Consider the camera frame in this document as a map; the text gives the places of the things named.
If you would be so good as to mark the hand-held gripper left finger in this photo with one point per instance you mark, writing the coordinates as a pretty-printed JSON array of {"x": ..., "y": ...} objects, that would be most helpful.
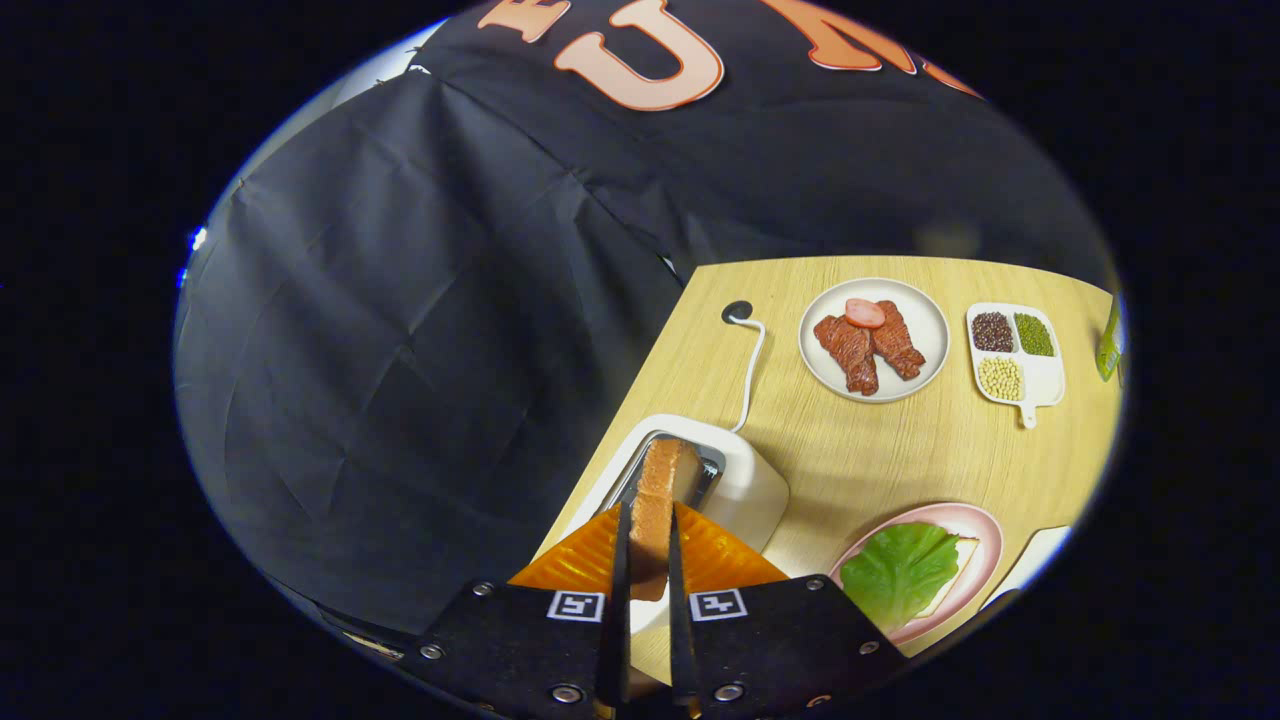
[{"x": 617, "y": 630}]

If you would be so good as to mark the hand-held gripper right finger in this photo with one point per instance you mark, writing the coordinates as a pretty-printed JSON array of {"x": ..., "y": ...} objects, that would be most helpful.
[{"x": 682, "y": 630}]

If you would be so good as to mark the toasted bread slice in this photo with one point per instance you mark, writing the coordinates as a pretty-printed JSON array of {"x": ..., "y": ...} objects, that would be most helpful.
[{"x": 655, "y": 500}]

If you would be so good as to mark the green lettuce leaf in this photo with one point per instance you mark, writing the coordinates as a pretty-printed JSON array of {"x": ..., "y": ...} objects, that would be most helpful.
[{"x": 900, "y": 575}]

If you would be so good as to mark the white toaster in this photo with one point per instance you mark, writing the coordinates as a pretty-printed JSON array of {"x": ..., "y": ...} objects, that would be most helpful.
[{"x": 745, "y": 480}]

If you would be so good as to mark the white bread slice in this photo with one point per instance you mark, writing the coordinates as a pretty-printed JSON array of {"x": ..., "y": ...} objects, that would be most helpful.
[{"x": 965, "y": 560}]

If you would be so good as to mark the pink plate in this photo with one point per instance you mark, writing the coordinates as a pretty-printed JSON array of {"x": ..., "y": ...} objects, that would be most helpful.
[{"x": 985, "y": 540}]

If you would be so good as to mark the brown meat piece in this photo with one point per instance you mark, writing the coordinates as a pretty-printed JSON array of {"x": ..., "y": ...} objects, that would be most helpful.
[
  {"x": 850, "y": 355},
  {"x": 898, "y": 345}
]

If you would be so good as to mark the black backdrop cloth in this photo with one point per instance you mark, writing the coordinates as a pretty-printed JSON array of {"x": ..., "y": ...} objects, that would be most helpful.
[{"x": 400, "y": 350}]

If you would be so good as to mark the empty white plate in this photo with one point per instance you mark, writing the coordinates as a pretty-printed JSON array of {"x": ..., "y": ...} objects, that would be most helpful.
[{"x": 1035, "y": 560}]

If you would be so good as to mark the red sausage slice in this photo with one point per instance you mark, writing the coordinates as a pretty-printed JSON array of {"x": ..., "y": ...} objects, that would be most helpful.
[{"x": 865, "y": 313}]

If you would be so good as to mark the round white plate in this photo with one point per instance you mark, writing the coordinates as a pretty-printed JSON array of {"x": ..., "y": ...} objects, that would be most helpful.
[{"x": 925, "y": 330}]

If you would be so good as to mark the yellow soybean pile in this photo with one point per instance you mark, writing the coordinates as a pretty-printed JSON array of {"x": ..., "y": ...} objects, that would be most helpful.
[{"x": 1000, "y": 379}]

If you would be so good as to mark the dark bean pile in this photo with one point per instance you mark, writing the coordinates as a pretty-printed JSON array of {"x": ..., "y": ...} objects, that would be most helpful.
[{"x": 992, "y": 332}]

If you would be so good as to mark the white divided tray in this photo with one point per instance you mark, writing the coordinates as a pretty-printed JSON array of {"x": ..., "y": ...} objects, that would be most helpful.
[{"x": 1045, "y": 380}]

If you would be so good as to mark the green bean pile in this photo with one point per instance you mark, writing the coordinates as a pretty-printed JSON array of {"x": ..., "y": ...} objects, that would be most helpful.
[{"x": 1034, "y": 335}]

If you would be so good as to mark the silver bottle with green label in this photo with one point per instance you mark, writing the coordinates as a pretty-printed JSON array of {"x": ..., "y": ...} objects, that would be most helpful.
[{"x": 1108, "y": 350}]

